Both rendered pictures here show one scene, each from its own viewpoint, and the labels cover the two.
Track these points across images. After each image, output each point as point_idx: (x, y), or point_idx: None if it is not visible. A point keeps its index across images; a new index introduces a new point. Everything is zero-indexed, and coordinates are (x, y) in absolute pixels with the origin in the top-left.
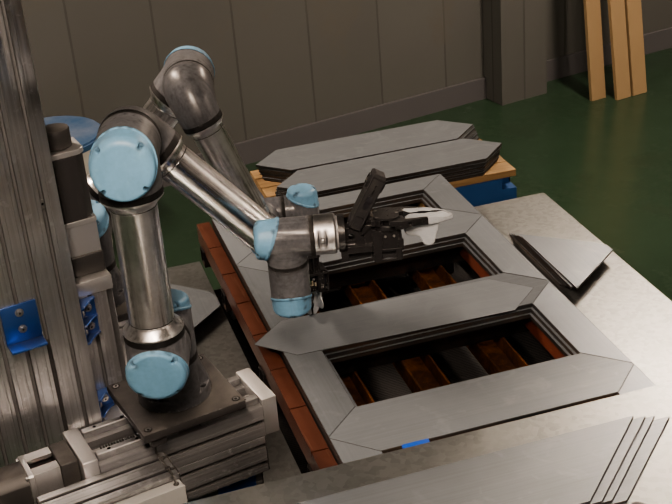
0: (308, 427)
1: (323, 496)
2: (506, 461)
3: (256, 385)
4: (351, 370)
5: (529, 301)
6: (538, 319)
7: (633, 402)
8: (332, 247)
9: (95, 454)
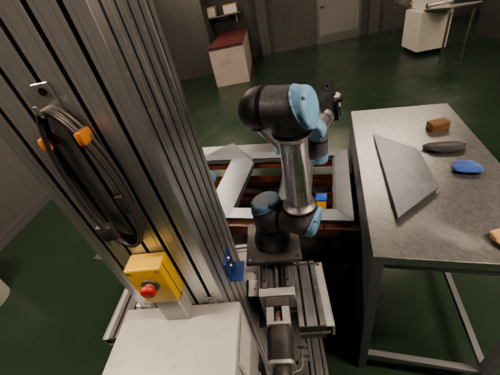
0: None
1: (385, 209)
2: (389, 162)
3: None
4: None
5: (251, 158)
6: (260, 161)
7: (361, 138)
8: (332, 120)
9: (287, 286)
